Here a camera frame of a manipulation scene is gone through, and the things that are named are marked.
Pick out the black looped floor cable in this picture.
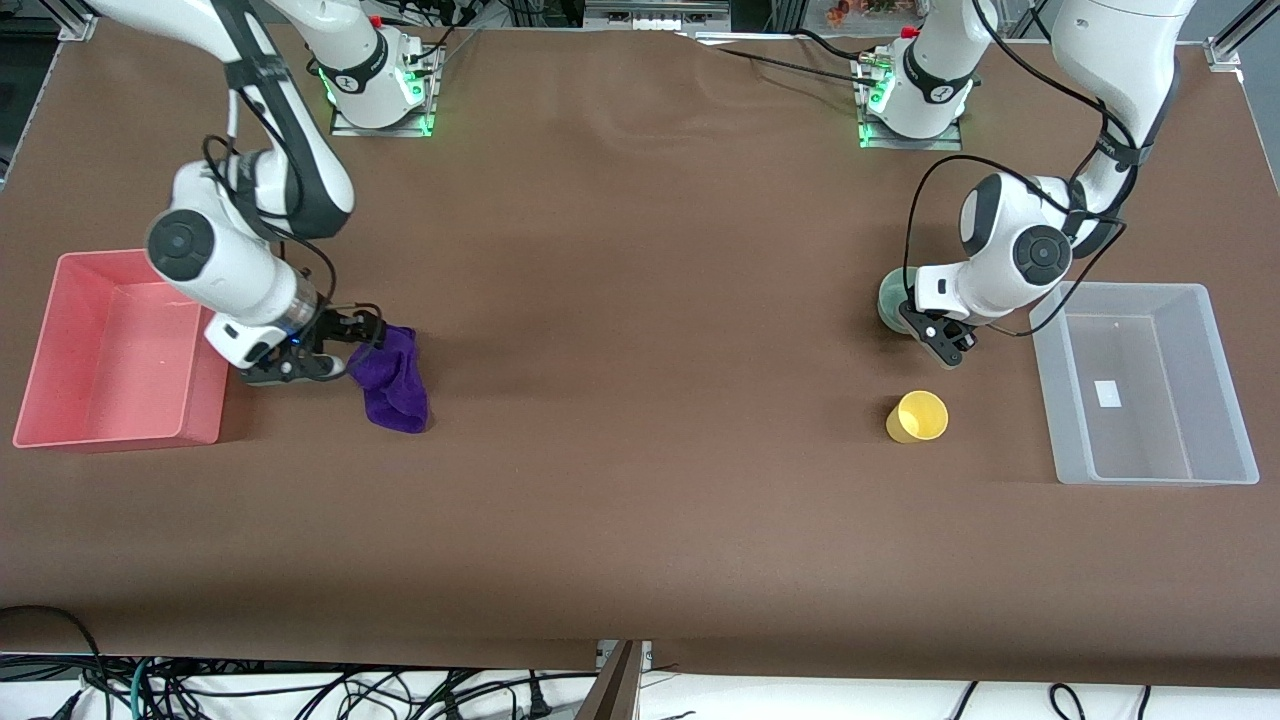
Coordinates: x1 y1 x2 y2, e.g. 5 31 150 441
0 604 109 720

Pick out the black cable across table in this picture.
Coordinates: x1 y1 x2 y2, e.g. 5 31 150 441
685 28 873 83

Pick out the yellow plastic cup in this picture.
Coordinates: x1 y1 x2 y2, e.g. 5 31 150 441
886 390 949 445

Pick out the green cup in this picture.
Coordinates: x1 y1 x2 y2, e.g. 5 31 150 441
878 267 933 337

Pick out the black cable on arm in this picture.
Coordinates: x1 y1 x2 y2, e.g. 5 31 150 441
902 0 1143 339
202 85 338 306

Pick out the purple cloth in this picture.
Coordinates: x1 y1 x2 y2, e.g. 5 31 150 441
346 325 432 435

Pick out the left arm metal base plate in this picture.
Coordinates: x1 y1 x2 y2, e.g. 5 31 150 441
853 52 967 152

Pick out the pink plastic bin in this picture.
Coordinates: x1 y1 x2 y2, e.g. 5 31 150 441
12 250 230 451

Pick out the translucent plastic bin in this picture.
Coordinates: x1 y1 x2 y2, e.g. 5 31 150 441
1030 282 1261 487

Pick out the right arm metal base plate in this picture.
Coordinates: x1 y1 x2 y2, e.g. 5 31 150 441
328 40 441 139

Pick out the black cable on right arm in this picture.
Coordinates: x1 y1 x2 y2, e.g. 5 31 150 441
202 85 338 306

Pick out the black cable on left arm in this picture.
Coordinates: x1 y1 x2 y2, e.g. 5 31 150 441
902 0 1143 339

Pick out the aluminium frame profile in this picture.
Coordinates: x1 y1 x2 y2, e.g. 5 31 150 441
1203 0 1266 73
55 0 99 43

